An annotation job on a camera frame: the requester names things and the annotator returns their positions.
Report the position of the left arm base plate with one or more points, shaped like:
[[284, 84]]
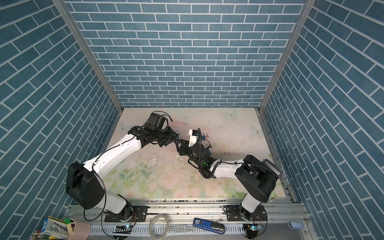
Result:
[[129, 214]]

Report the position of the black calculator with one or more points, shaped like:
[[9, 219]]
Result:
[[277, 172]]

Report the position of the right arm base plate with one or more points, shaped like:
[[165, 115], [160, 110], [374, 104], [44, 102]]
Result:
[[238, 213]]

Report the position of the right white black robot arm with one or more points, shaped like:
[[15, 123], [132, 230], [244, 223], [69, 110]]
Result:
[[259, 178]]

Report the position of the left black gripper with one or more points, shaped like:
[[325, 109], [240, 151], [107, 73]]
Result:
[[172, 135]]

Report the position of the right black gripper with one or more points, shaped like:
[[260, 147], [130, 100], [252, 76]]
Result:
[[192, 147]]

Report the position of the blue black handheld device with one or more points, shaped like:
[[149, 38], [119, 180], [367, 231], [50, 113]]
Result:
[[210, 226]]

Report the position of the floral table mat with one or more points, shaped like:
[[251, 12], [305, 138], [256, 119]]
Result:
[[155, 172]]

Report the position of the pink cup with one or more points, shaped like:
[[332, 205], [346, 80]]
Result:
[[81, 230]]

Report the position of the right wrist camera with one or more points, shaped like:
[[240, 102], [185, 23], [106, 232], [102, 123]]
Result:
[[194, 137]]

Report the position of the aluminium rail frame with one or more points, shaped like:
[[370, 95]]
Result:
[[181, 214]]

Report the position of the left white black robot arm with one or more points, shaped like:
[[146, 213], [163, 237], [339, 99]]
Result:
[[85, 182]]

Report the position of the white blue cardboard box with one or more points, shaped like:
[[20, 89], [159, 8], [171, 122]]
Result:
[[55, 228]]

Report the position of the small light blue object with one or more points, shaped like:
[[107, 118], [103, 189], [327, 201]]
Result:
[[296, 225]]

